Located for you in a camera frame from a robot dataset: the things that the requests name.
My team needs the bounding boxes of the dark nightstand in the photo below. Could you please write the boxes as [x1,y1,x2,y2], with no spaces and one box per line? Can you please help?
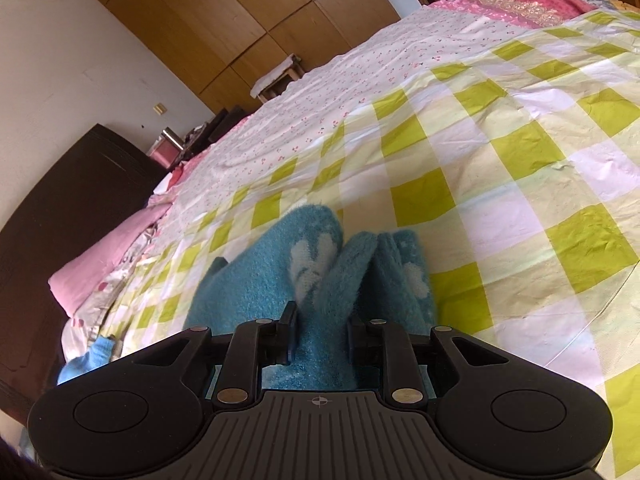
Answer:
[181,105,247,160]

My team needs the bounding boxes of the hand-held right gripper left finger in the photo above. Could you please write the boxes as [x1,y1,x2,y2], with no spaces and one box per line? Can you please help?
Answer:
[131,301,299,406]

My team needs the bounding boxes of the dark wooden headboard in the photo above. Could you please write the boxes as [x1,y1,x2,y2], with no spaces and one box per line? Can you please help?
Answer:
[0,124,172,413]

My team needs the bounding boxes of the wooden wardrobe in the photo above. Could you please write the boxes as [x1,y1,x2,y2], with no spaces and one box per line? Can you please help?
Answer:
[80,0,402,117]

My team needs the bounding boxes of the pink storage box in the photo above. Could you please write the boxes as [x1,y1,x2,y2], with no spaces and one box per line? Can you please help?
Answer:
[146,140,181,171]

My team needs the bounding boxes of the teal fuzzy sweater white flowers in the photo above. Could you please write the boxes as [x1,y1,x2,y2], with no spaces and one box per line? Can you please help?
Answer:
[182,204,437,392]

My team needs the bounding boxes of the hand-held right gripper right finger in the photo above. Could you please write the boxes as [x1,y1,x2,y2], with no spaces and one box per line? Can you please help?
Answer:
[346,312,509,405]

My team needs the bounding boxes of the white cherry print sheet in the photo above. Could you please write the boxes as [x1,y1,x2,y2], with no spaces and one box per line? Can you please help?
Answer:
[165,2,553,211]

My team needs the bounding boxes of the pink pillow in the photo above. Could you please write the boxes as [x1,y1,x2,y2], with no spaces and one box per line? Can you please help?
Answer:
[47,202,174,319]

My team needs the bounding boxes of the white quilt pink prints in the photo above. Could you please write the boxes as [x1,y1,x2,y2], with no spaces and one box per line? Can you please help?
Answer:
[60,220,177,362]

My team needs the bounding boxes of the wooden stool white cloth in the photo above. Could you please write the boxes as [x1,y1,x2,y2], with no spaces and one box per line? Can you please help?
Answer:
[249,53,306,104]

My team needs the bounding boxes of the pink patterned blanket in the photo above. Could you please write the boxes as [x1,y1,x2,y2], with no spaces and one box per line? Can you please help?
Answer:
[429,0,602,29]

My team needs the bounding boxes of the green white checked bed sheet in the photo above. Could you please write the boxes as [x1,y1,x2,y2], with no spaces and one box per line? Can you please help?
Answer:
[100,0,640,480]

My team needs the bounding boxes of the blue knit garment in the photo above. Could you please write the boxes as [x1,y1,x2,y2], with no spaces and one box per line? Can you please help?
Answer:
[57,336,119,387]

